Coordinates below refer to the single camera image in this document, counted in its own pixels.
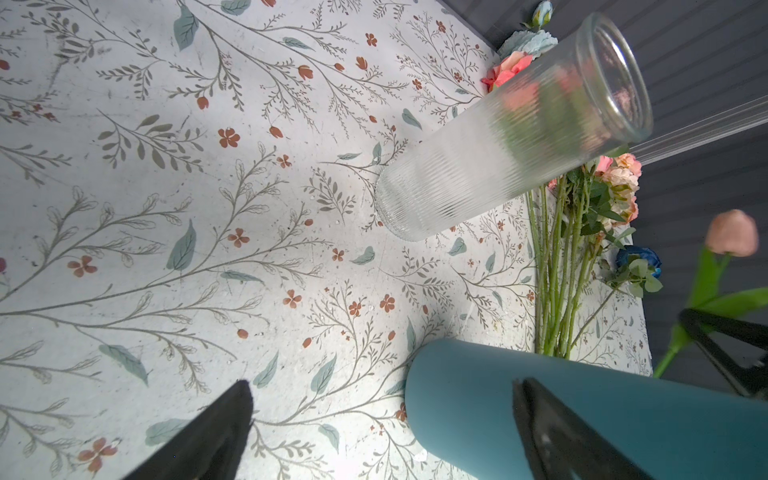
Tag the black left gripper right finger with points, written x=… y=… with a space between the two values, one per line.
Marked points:
x=559 y=444

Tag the teal ceramic vase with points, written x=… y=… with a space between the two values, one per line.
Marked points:
x=459 y=402

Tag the clear ribbed glass vase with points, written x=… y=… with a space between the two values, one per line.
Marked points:
x=459 y=172

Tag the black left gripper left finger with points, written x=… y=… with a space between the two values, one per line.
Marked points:
x=210 y=446

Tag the blue artificial rose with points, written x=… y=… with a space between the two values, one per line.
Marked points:
x=635 y=271

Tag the pink tulip flower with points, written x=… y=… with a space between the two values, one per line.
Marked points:
x=731 y=234

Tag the floral patterned table mat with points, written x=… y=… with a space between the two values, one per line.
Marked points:
x=186 y=201

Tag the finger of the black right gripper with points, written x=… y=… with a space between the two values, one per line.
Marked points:
x=717 y=338

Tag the pink rose flower bunch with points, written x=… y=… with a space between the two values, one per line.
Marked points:
x=570 y=240

